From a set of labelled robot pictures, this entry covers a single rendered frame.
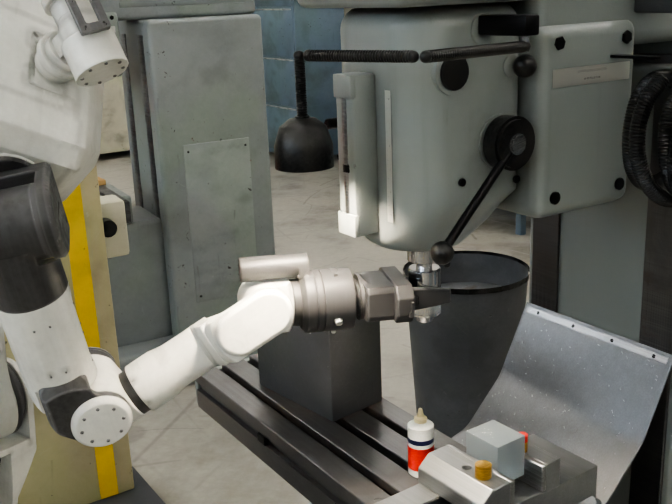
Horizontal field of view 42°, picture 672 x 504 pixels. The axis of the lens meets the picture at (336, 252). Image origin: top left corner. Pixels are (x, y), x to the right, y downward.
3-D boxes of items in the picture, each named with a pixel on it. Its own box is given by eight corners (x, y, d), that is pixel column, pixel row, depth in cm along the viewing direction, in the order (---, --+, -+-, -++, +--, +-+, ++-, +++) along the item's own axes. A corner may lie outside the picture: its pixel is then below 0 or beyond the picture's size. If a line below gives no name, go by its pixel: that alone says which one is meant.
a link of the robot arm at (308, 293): (329, 338, 121) (246, 346, 119) (315, 320, 131) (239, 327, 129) (325, 256, 119) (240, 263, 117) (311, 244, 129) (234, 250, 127)
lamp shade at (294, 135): (263, 169, 108) (260, 118, 106) (298, 159, 113) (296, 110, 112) (311, 174, 104) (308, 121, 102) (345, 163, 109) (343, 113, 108)
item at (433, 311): (402, 310, 129) (401, 272, 128) (429, 304, 131) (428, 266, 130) (419, 320, 125) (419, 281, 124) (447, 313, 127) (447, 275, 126)
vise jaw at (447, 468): (481, 523, 112) (481, 495, 111) (417, 482, 122) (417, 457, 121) (514, 506, 116) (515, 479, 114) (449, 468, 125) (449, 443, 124)
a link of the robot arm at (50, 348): (52, 468, 114) (-3, 331, 102) (40, 407, 124) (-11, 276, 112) (139, 436, 117) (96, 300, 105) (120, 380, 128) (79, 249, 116)
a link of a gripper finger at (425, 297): (449, 305, 126) (407, 309, 125) (449, 283, 125) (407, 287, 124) (452, 308, 125) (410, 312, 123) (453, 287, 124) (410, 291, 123)
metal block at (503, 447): (497, 488, 118) (497, 447, 116) (465, 469, 123) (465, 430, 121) (524, 474, 121) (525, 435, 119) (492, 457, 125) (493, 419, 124)
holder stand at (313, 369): (332, 423, 155) (327, 315, 149) (258, 384, 171) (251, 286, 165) (382, 401, 162) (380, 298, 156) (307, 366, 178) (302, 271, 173)
